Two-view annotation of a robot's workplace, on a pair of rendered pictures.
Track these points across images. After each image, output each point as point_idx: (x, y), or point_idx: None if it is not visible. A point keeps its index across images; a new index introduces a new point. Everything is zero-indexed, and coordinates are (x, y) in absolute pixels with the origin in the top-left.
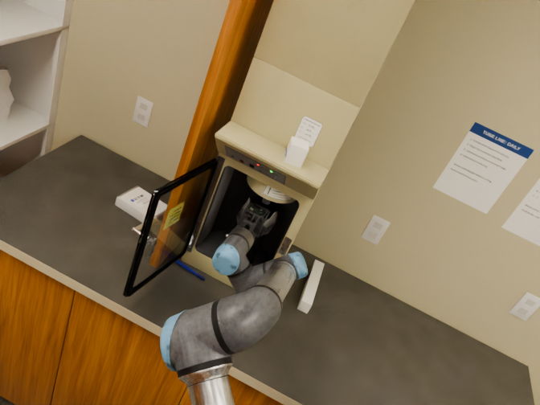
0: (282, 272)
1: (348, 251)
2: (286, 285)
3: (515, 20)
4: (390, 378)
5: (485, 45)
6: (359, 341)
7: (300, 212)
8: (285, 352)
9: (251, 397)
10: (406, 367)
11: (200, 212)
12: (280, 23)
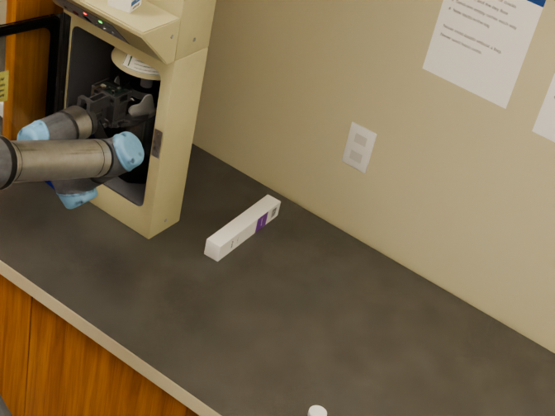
0: (70, 142)
1: (330, 188)
2: (61, 153)
3: None
4: (314, 357)
5: None
6: (288, 306)
7: (163, 88)
8: (150, 298)
9: (96, 356)
10: (353, 349)
11: (59, 100)
12: None
